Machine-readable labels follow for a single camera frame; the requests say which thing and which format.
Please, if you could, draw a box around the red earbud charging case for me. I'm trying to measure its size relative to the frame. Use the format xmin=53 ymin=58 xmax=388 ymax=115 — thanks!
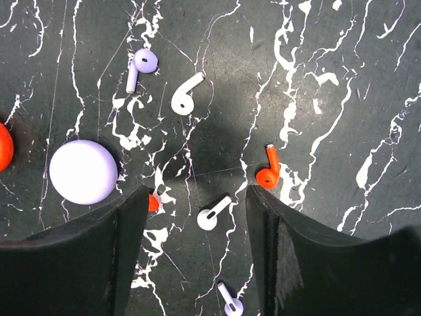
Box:
xmin=0 ymin=123 xmax=14 ymax=172

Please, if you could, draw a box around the purple earbud lower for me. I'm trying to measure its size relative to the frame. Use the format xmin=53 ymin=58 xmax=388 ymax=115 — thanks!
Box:
xmin=217 ymin=282 xmax=244 ymax=316

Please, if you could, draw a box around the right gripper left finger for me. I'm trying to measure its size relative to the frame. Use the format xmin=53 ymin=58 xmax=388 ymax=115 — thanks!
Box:
xmin=1 ymin=186 xmax=149 ymax=315

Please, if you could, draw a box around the red earbud lower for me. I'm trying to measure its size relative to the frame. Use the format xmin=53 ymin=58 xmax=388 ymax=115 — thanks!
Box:
xmin=148 ymin=184 xmax=165 ymax=213

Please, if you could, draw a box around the purple earbud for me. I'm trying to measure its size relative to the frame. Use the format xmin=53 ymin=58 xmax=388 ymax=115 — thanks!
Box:
xmin=126 ymin=49 xmax=159 ymax=94
xmin=217 ymin=282 xmax=244 ymax=316

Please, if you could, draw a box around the red earbud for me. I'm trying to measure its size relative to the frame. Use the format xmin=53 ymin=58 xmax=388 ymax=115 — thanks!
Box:
xmin=256 ymin=144 xmax=280 ymax=190
xmin=148 ymin=184 xmax=165 ymax=213

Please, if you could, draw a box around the white earbud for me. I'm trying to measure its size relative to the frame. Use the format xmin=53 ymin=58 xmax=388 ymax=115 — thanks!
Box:
xmin=197 ymin=196 xmax=232 ymax=231
xmin=170 ymin=72 xmax=205 ymax=116

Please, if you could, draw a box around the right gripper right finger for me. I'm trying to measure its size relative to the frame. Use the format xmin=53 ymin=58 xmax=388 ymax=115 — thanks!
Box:
xmin=245 ymin=185 xmax=420 ymax=315

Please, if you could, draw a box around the purple earbud charging case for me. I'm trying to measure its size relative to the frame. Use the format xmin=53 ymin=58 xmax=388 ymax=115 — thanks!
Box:
xmin=49 ymin=140 xmax=118 ymax=205

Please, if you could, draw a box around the purple earbud upper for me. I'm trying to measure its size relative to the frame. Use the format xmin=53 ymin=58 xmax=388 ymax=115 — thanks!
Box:
xmin=126 ymin=49 xmax=159 ymax=94

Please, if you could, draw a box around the red earbud upper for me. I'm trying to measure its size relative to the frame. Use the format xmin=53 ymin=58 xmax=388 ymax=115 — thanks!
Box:
xmin=256 ymin=144 xmax=280 ymax=190

